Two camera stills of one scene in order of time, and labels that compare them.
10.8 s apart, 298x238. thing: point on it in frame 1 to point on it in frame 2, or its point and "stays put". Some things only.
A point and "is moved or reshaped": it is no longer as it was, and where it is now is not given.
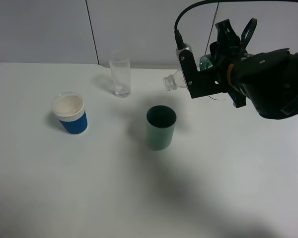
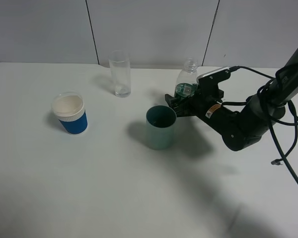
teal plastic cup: [160, 125] stays put
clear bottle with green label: [177, 80] is moved or reshaped
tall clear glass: [119, 61] stays put
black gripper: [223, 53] to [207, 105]
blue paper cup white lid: [69, 108] stays put
